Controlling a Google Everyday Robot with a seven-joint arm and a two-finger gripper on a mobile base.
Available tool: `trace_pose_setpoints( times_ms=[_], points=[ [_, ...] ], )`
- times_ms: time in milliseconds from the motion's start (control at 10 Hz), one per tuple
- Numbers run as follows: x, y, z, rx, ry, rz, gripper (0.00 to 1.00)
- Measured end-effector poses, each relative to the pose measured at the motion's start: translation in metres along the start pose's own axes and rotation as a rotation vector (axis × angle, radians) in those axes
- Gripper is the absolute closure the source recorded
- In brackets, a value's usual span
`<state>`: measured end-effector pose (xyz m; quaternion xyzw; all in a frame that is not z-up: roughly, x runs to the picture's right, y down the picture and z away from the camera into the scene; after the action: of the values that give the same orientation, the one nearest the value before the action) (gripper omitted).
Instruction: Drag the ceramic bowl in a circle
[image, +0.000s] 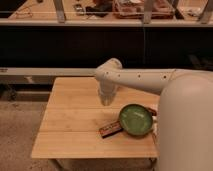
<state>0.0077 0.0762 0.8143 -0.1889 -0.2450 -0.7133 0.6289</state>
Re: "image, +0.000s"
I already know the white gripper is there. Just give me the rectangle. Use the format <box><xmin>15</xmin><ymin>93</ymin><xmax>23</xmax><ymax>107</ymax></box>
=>
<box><xmin>98</xmin><ymin>82</ymin><xmax>117</xmax><ymax>106</ymax></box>

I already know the green ceramic bowl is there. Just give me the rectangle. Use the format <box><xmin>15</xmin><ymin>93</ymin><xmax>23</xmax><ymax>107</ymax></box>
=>
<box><xmin>119</xmin><ymin>104</ymin><xmax>153</xmax><ymax>136</ymax></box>

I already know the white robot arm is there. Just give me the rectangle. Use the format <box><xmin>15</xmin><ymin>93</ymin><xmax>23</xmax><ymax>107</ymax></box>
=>
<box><xmin>94</xmin><ymin>58</ymin><xmax>213</xmax><ymax>171</ymax></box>

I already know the dark rectangular snack box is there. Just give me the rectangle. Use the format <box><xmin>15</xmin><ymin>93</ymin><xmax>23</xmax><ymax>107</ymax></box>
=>
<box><xmin>99</xmin><ymin>122</ymin><xmax>122</xmax><ymax>138</ymax></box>

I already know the small red brown object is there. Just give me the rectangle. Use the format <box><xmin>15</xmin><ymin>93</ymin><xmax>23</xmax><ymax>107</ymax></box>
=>
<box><xmin>146</xmin><ymin>107</ymin><xmax>157</xmax><ymax>116</ymax></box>

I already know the light wooden table board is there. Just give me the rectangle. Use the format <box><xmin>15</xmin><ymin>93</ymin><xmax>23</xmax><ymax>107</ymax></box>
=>
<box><xmin>31</xmin><ymin>77</ymin><xmax>158</xmax><ymax>159</ymax></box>

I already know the clear tray of items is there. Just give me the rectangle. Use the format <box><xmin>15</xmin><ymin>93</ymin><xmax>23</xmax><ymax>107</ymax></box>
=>
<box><xmin>113</xmin><ymin>0</ymin><xmax>175</xmax><ymax>18</ymax></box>

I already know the long shelf rail frame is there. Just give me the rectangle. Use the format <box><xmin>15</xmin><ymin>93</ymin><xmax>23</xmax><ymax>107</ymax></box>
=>
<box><xmin>0</xmin><ymin>0</ymin><xmax>213</xmax><ymax>27</ymax></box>

